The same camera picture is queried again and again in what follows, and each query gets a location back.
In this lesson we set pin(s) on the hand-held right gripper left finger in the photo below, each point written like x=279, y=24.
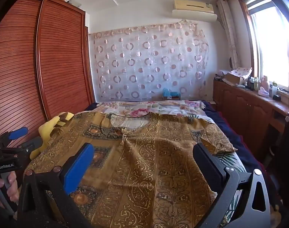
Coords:
x=79, y=168

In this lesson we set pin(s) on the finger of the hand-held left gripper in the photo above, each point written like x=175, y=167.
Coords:
x=31, y=146
x=18, y=133

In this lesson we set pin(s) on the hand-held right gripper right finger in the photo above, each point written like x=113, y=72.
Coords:
x=206, y=162

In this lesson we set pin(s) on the golden paisley patterned shirt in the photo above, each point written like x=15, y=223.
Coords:
x=146, y=171

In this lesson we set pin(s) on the person's left hand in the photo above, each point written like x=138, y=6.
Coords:
x=13, y=191

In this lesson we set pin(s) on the yellow plush toy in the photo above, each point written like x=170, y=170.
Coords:
x=48, y=129

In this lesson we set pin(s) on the leaf print bed sheet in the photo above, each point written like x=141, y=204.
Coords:
x=229, y=159

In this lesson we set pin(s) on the navy blue blanket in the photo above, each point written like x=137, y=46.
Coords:
x=232, y=128

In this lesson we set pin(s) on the floral blanket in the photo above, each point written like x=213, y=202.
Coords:
x=172, y=109

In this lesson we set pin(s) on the long wooden cabinet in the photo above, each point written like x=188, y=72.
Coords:
x=241, y=104

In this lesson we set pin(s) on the dark chair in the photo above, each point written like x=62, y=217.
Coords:
x=284, y=142

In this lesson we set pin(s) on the light blue case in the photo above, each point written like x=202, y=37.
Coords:
x=240, y=85

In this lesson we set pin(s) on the open cardboard box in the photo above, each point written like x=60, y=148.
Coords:
x=233, y=78

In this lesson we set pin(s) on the stack of papers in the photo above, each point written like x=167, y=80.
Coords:
x=219, y=74

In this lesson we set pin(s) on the wooden louvred wardrobe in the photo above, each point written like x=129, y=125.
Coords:
x=59, y=52

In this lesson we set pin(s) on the small black box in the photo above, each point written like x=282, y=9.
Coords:
x=276, y=97

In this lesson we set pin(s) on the cardboard box with cloth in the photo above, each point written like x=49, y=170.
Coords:
x=241, y=71

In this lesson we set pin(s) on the white bottle with green cap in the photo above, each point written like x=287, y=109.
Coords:
x=274, y=87

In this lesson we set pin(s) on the sheer circle pattern curtain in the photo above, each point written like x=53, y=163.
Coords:
x=146, y=64

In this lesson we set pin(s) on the pale floral window curtain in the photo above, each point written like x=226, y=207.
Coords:
x=229, y=40

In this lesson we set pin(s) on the wooden framed window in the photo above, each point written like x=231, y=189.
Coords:
x=274, y=47

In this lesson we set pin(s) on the white box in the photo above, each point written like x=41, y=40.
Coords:
x=74, y=2

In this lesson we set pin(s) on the wall air conditioner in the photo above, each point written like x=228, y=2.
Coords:
x=194, y=14

